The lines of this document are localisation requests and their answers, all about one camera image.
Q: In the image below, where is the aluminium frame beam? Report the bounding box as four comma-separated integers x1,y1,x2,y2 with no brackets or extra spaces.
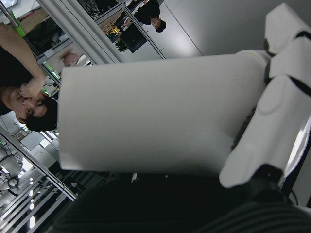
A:
0,132,80,202

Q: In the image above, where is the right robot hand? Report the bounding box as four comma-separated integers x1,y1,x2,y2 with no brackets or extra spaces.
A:
46,2,311,233

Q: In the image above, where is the aluminium frame post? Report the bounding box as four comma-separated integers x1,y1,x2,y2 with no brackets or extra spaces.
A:
37,0,125,66

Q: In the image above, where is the white paper cup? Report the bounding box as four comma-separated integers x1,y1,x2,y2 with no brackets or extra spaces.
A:
57,50,272,177

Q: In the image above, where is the person in black jacket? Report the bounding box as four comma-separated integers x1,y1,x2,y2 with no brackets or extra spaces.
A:
133,0,168,33

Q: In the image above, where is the green-handled reacher grabber tool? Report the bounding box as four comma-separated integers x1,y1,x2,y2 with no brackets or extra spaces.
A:
0,4,27,37

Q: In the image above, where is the person in black t-shirt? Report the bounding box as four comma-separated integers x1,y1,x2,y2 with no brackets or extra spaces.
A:
0,23,59,133

